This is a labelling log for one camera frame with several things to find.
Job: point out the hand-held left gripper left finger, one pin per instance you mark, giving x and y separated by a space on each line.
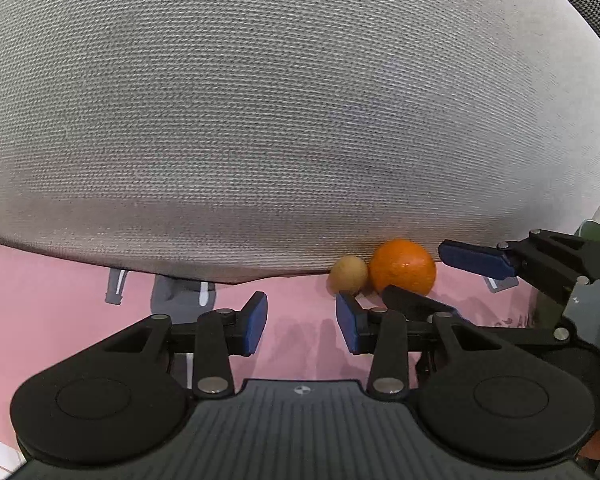
255 322

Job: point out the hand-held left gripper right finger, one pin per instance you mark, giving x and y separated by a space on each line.
347 325

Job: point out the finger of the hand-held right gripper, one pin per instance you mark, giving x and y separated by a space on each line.
475 259
415 301

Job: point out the orange mandarin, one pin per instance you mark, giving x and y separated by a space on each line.
402 267

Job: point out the brown kiwi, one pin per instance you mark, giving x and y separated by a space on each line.
348 274

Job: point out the pink printed blanket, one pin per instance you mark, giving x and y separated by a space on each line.
55 290

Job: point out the large grey fabric cushion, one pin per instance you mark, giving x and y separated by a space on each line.
280 110

